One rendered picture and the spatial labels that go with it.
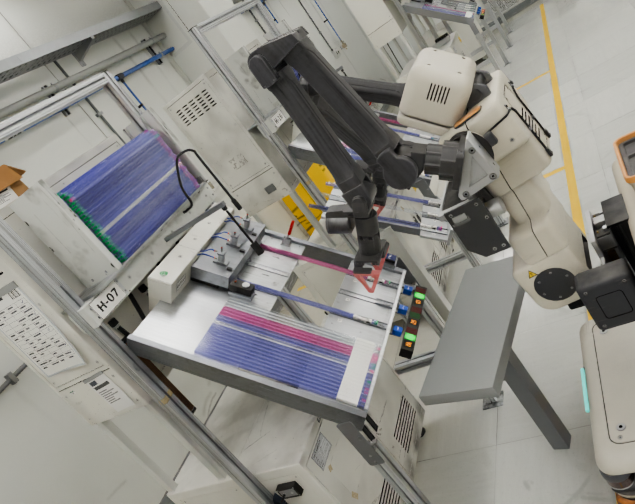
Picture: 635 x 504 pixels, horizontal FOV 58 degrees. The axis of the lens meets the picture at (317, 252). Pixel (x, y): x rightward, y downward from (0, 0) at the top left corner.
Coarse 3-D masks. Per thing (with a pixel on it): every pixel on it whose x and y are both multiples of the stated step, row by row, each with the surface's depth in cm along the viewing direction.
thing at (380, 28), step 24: (360, 0) 570; (384, 0) 569; (408, 0) 575; (432, 0) 580; (360, 24) 582; (384, 24) 576; (408, 24) 566; (408, 48) 583; (456, 48) 588; (480, 48) 628; (408, 72) 599
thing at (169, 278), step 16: (208, 224) 201; (224, 224) 206; (192, 240) 192; (208, 240) 194; (176, 256) 184; (192, 256) 185; (160, 272) 177; (176, 272) 178; (160, 288) 175; (176, 288) 178
